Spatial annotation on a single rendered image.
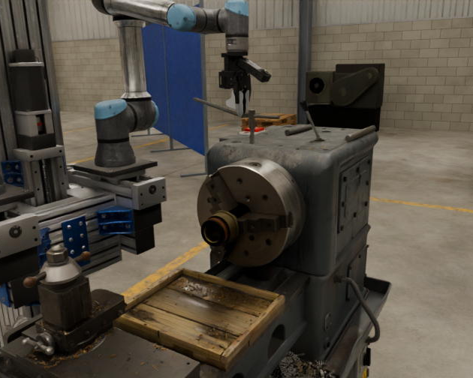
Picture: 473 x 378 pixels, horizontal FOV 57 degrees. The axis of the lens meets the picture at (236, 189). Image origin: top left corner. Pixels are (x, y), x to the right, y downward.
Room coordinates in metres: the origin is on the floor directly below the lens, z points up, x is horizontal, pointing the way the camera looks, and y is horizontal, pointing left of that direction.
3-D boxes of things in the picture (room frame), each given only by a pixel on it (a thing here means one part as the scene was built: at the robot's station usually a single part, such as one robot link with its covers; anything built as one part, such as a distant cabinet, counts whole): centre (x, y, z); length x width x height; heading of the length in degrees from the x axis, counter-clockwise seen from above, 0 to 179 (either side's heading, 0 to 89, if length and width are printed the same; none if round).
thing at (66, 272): (0.77, 0.35, 1.13); 0.08 x 0.08 x 0.03
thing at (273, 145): (1.60, -0.23, 1.06); 0.59 x 0.48 x 0.39; 149
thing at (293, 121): (9.41, -0.74, 0.22); 1.25 x 0.86 x 0.44; 154
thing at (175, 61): (7.97, 1.20, 1.18); 4.12 x 0.80 x 2.35; 23
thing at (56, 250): (0.77, 0.35, 1.17); 0.04 x 0.04 x 0.03
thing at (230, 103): (1.46, 0.00, 1.39); 0.06 x 0.03 x 0.09; 58
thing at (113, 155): (1.61, 0.46, 1.21); 0.15 x 0.15 x 0.10
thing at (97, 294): (0.80, 0.33, 0.99); 0.20 x 0.10 x 0.05; 149
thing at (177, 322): (1.02, 0.10, 0.89); 0.36 x 0.30 x 0.04; 59
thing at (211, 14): (1.51, 0.08, 1.65); 0.11 x 0.11 x 0.08; 58
